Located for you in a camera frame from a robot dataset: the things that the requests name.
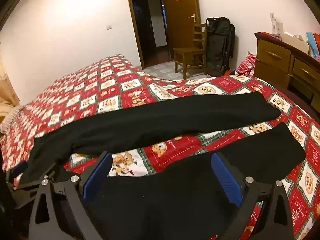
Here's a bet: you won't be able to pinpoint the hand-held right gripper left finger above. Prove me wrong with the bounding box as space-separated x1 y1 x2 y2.
29 151 113 240

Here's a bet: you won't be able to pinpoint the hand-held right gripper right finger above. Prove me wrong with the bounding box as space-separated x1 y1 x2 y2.
211 152 295 240

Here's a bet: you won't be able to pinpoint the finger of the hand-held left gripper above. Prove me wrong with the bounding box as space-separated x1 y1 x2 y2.
5 160 42 209

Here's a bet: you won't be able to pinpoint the black pants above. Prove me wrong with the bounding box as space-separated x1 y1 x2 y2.
19 92 307 240

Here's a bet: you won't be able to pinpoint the beige fringed blanket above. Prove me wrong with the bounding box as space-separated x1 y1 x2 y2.
0 102 24 134

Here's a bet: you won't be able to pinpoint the red patchwork printed bedspread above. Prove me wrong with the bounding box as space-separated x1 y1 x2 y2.
0 54 320 240

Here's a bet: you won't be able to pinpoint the red checked cloth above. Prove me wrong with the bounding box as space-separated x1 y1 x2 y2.
236 51 257 77

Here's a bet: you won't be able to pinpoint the wooden chair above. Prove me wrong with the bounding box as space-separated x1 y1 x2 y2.
173 23 208 80

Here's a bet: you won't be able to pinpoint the wooden dresser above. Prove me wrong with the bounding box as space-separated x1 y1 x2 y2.
254 32 320 110

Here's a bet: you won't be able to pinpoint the black luggage bag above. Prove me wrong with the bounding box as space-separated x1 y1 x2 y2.
205 17 236 77

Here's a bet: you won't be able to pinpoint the wooden door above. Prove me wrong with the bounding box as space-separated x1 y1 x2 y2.
161 0 202 63

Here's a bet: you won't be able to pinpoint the blue box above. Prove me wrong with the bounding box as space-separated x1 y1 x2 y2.
305 32 317 53

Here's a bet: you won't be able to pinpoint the white cards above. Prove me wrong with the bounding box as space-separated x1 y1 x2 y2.
269 12 284 35

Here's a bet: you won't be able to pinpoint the dark wooden door frame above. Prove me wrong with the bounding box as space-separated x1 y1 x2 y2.
124 0 145 70

